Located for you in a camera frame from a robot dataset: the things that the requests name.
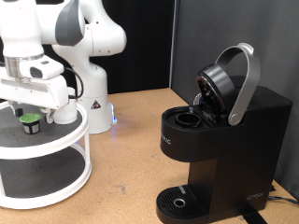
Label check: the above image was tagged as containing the black tape strip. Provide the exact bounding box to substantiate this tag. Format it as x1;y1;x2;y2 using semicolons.
237;203;269;224

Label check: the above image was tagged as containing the water tank with black lid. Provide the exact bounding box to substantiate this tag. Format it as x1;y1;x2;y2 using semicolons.
231;75;258;91

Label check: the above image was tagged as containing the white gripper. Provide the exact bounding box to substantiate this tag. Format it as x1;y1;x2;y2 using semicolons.
0;74;70;125

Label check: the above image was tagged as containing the black curtain backdrop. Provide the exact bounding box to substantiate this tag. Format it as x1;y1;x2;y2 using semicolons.
0;0;176;104

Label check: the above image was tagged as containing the white two-tier turntable shelf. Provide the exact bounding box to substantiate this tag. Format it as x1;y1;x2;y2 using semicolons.
0;95;93;210

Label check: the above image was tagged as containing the white mug green-marked handle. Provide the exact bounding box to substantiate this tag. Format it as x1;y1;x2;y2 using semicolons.
52;87;78;125

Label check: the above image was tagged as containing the green-lidded reusable coffee pod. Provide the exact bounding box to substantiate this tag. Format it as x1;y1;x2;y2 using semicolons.
19;112;43;135

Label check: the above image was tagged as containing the black robot camera cable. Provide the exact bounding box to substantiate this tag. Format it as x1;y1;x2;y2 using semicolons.
64;66;85;101

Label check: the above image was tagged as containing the coffee machine power cable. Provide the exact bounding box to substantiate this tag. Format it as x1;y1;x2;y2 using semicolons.
266;195;299;206

